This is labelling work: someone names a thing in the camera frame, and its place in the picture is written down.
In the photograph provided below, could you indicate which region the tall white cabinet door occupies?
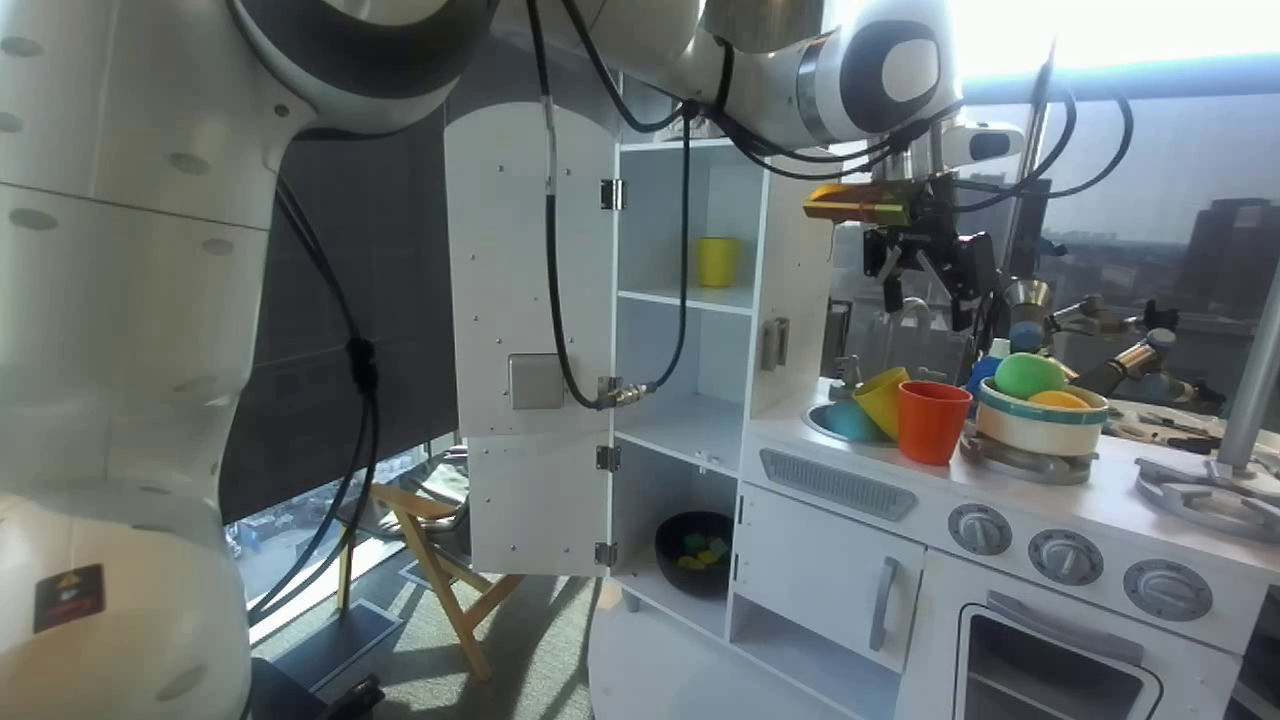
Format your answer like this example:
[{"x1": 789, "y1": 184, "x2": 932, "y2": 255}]
[{"x1": 442, "y1": 101, "x2": 623, "y2": 443}]

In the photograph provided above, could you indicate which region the white pot with green stripe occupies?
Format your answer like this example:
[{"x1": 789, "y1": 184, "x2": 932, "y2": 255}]
[{"x1": 974, "y1": 377, "x2": 1113, "y2": 465}]

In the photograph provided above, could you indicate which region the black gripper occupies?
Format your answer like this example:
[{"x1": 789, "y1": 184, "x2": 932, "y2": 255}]
[{"x1": 859, "y1": 170, "x2": 1003, "y2": 343}]

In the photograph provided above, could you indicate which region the large yellow plastic cup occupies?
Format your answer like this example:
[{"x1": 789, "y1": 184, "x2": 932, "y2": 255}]
[{"x1": 853, "y1": 363, "x2": 922, "y2": 448}]

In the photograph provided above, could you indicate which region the teal plastic cup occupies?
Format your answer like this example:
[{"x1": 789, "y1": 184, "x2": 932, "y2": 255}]
[{"x1": 812, "y1": 397, "x2": 894, "y2": 452}]

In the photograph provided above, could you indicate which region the black bowl with toys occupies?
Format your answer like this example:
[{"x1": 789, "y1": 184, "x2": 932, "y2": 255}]
[{"x1": 651, "y1": 508, "x2": 736, "y2": 600}]

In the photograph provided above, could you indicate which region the small yellow cup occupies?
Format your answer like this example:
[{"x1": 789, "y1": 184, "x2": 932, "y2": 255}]
[{"x1": 692, "y1": 237, "x2": 743, "y2": 294}]

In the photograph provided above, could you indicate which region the short white cabinet door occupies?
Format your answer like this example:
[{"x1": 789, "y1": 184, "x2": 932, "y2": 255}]
[{"x1": 465, "y1": 432, "x2": 623, "y2": 580}]

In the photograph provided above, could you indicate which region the wooden folding stool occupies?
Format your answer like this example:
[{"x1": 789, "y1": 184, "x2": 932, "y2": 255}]
[{"x1": 332, "y1": 480, "x2": 528, "y2": 684}]

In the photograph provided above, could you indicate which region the grey floor box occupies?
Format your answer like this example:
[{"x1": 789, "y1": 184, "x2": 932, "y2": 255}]
[{"x1": 248, "y1": 597, "x2": 408, "y2": 720}]

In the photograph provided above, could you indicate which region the brown bottle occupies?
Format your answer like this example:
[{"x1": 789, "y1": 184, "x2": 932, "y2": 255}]
[{"x1": 1104, "y1": 322, "x2": 1186, "y2": 390}]

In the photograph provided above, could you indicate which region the orange plastic cup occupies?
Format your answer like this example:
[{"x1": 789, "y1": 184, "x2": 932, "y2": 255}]
[{"x1": 894, "y1": 381, "x2": 976, "y2": 466}]

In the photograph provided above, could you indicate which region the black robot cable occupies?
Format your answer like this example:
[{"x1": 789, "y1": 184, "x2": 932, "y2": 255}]
[{"x1": 524, "y1": 0, "x2": 1139, "y2": 414}]

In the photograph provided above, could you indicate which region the white toy kitchen cabinet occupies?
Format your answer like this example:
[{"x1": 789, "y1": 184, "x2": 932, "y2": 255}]
[{"x1": 442, "y1": 101, "x2": 1280, "y2": 720}]

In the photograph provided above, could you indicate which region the black base cable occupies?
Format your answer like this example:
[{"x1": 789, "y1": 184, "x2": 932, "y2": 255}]
[{"x1": 245, "y1": 177, "x2": 388, "y2": 633}]

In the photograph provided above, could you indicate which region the green plastic bowl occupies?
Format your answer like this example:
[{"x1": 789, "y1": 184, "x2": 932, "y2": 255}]
[{"x1": 992, "y1": 349, "x2": 1075, "y2": 402}]

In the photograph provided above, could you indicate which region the grey metal pole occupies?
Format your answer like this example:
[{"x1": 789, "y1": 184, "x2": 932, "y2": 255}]
[{"x1": 1218, "y1": 264, "x2": 1280, "y2": 483}]

